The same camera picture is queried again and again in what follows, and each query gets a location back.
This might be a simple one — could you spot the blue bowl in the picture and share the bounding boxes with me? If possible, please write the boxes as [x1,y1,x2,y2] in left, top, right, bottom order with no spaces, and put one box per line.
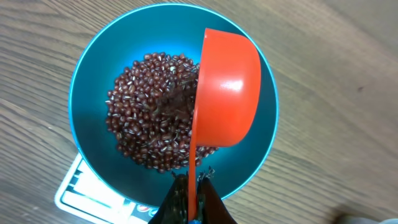
[68,3,279,208]

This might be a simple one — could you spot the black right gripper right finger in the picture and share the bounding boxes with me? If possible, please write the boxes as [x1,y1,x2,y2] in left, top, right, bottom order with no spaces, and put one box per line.
[197,167,237,224]

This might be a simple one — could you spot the orange plastic measuring scoop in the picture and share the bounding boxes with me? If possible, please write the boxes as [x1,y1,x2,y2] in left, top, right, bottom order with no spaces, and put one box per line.
[188,28,261,221]

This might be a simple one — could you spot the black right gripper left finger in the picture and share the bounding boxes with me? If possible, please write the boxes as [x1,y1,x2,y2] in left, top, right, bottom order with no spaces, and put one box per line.
[148,172,188,224]

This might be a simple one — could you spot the white digital kitchen scale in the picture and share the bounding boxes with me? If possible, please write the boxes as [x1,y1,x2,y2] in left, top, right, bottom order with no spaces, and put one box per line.
[54,154,157,224]

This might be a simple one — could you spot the red adzuki beans in bowl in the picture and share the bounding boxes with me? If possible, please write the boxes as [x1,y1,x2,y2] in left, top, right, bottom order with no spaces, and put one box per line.
[105,52,200,173]

